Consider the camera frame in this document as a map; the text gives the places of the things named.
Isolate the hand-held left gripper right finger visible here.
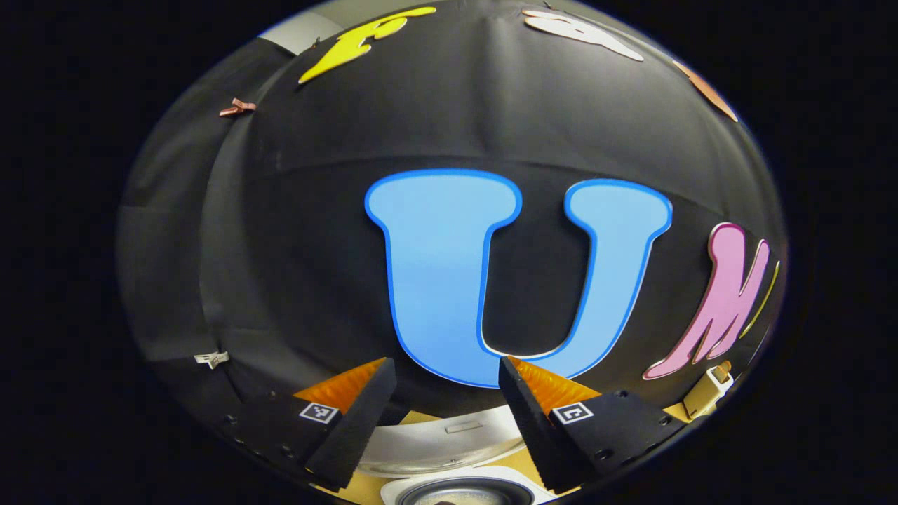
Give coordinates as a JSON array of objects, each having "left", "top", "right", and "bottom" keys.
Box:
[{"left": 498, "top": 355, "right": 687, "bottom": 494}]

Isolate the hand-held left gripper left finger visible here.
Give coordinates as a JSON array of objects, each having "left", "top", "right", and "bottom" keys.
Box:
[{"left": 224, "top": 356, "right": 397, "bottom": 492}]

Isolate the white rice cooker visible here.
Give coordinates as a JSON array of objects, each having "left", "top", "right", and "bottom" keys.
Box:
[{"left": 354, "top": 405, "right": 558, "bottom": 505}]

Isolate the white toaster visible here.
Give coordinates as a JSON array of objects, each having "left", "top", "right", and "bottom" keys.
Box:
[{"left": 683, "top": 361, "right": 735, "bottom": 420}]

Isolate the black backdrop cloth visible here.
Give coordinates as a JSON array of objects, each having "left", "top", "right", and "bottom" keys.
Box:
[{"left": 116, "top": 0, "right": 788, "bottom": 436}]

